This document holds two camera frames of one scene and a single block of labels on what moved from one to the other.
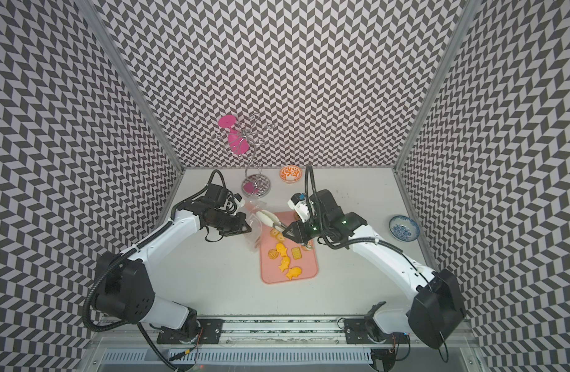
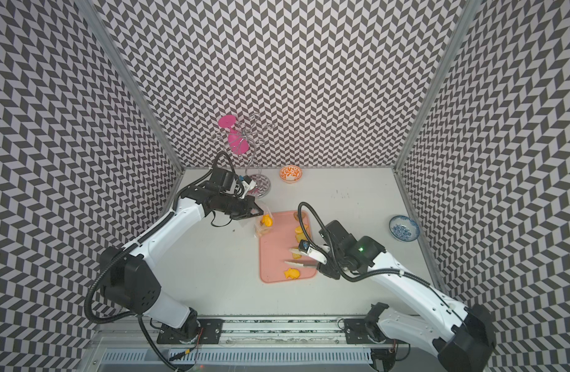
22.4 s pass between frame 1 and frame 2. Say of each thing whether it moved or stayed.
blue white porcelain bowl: stayed
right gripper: moved
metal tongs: moved
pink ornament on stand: stayed
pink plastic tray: stayed
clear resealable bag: moved
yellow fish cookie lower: stayed
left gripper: moved
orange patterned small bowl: stayed
